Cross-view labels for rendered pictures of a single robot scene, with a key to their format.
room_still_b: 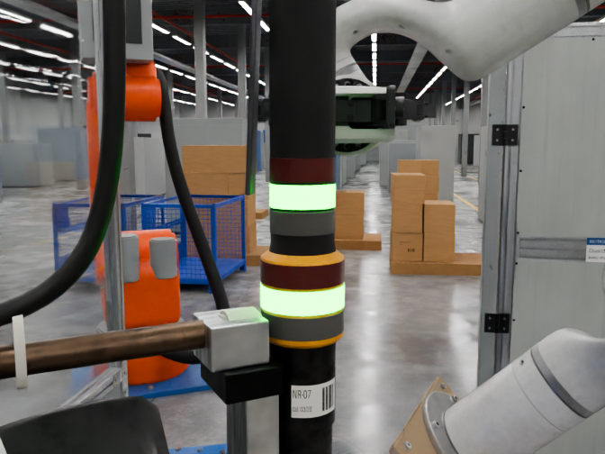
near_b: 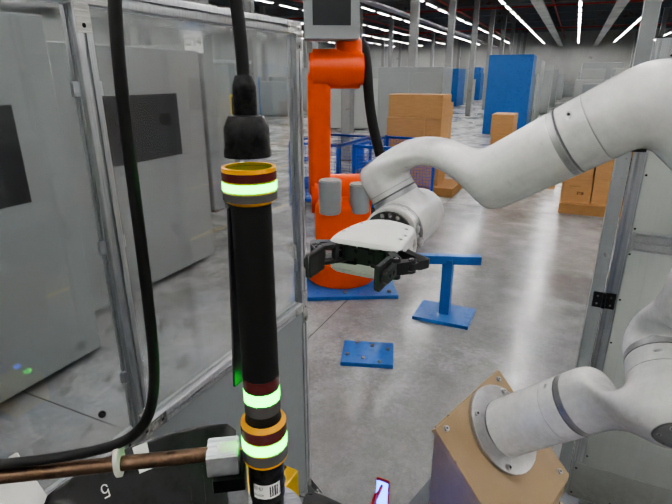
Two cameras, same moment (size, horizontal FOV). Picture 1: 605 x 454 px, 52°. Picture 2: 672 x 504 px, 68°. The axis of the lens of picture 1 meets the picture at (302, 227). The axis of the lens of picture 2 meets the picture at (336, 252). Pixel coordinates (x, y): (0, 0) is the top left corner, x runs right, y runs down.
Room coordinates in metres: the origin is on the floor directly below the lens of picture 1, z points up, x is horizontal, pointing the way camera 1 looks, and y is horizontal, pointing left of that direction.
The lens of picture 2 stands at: (-0.04, -0.19, 1.88)
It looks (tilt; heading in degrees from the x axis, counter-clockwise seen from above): 20 degrees down; 18
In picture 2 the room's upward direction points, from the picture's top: straight up
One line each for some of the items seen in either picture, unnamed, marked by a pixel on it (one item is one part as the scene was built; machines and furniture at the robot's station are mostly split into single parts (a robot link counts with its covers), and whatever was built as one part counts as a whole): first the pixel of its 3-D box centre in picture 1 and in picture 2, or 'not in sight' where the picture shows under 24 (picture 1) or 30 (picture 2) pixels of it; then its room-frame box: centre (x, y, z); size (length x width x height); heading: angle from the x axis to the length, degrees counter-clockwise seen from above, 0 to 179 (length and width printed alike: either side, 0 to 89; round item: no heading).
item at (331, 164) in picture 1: (302, 168); (261, 379); (0.32, 0.00, 1.61); 0.03 x 0.03 x 0.01
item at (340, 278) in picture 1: (302, 268); (263, 425); (0.32, 0.00, 1.56); 0.04 x 0.04 x 0.01
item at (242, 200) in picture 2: not in sight; (250, 194); (0.32, 0.00, 1.79); 0.04 x 0.04 x 0.01
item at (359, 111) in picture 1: (343, 113); (377, 245); (0.61, -0.04, 1.65); 0.11 x 0.10 x 0.07; 172
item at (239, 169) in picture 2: not in sight; (249, 184); (0.32, 0.00, 1.79); 0.04 x 0.04 x 0.03
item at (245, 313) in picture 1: (239, 328); (228, 452); (0.30, 0.03, 1.53); 0.02 x 0.02 x 0.02; 27
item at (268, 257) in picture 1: (302, 293); (264, 436); (0.32, 0.00, 1.55); 0.04 x 0.04 x 0.05
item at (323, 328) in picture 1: (302, 317); (265, 447); (0.32, 0.00, 1.53); 0.04 x 0.04 x 0.01
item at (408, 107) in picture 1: (406, 108); (396, 272); (0.51, -0.08, 1.65); 0.07 x 0.03 x 0.03; 172
